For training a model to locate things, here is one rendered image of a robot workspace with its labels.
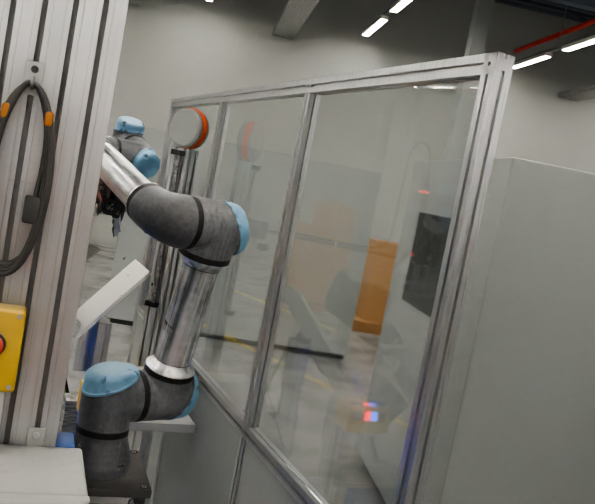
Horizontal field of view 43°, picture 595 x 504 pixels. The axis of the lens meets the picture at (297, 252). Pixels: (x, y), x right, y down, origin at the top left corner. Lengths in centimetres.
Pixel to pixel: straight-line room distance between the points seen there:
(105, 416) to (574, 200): 255
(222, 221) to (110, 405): 46
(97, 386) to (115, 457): 16
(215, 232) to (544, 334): 235
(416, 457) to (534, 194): 223
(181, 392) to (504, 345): 215
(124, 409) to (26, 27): 84
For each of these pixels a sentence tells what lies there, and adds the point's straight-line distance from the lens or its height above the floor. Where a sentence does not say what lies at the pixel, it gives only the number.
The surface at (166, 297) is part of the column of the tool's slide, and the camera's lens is 300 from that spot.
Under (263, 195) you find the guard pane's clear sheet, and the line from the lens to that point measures 246.
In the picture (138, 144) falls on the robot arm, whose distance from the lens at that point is 195.
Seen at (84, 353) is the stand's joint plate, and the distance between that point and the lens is 280.
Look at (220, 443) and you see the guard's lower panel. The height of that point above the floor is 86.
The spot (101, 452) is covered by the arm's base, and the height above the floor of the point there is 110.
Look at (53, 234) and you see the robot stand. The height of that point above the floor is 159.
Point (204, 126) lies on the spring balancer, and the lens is 294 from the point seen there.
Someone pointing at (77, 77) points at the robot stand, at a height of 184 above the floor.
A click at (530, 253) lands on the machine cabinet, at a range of 360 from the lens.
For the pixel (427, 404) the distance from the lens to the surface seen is 150.
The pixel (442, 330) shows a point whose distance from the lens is 147.
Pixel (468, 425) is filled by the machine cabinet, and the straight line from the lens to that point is 367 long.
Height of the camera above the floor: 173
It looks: 5 degrees down
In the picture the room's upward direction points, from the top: 11 degrees clockwise
